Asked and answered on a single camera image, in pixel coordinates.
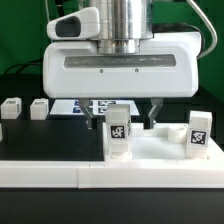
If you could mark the white U-shaped fence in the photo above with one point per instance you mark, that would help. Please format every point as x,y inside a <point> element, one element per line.
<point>158,173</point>

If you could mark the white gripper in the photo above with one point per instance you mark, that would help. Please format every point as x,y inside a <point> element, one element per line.
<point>165,67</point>

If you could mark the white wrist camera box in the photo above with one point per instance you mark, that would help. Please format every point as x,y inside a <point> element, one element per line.
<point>83,24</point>

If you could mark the white marker plate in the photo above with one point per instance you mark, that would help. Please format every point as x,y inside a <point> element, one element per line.
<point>97,107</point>

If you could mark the white square tabletop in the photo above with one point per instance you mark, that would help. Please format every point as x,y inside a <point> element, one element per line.
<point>165,141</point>

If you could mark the white block at left edge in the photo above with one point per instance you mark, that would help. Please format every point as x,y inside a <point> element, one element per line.
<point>1,135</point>

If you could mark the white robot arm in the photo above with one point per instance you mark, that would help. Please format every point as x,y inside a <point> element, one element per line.
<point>111,49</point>

